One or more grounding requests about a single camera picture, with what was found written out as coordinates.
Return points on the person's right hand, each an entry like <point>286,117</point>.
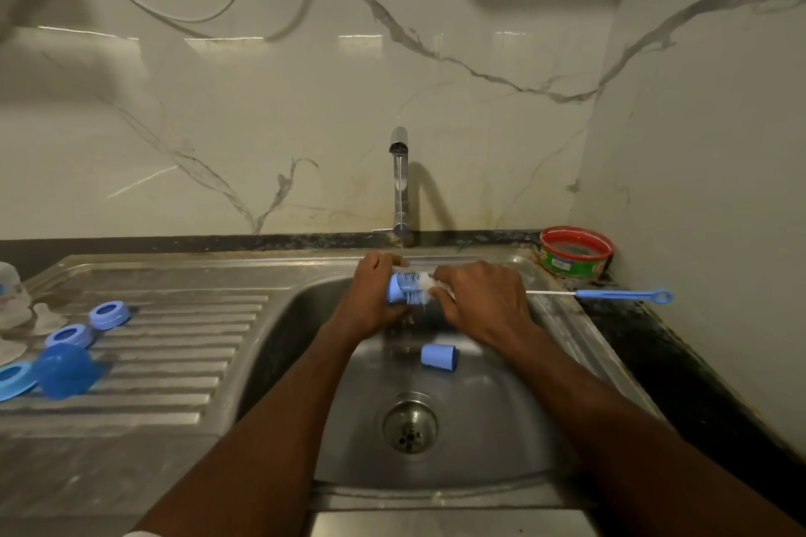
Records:
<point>488,307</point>

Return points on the person's left hand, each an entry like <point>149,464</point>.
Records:
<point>365,300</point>

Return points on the person's left thumb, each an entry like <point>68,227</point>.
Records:
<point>391,261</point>

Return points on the person's right thumb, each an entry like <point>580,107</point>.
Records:
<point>448,274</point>

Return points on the small blue bottle cap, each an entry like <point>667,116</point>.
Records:
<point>439,356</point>
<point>395,289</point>

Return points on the person's right forearm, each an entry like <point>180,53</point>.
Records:
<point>629,448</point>

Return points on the person's left forearm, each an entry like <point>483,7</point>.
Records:
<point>252,455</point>

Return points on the chrome faucet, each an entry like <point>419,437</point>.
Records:
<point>400,190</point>

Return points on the red green soap tub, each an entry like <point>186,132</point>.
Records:
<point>576,253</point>

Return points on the metal sink drain strainer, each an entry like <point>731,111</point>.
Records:
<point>410,426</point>

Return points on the stainless steel sink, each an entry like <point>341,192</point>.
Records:
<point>485,436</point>

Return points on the translucent blue bottle hood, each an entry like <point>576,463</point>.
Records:
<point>66,370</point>

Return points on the clear silicone bottle nipple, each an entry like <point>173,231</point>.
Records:
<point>48,320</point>

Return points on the clear baby bottle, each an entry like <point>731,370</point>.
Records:
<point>11,304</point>

